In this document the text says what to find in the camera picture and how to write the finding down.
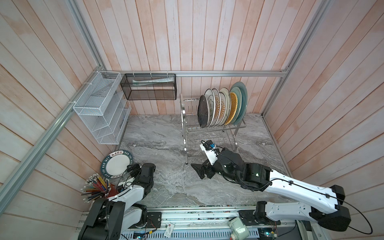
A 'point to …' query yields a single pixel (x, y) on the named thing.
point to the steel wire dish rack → (193, 134)
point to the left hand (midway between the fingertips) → (134, 169)
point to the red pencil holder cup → (96, 187)
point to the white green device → (239, 230)
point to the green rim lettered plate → (114, 164)
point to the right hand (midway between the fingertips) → (198, 159)
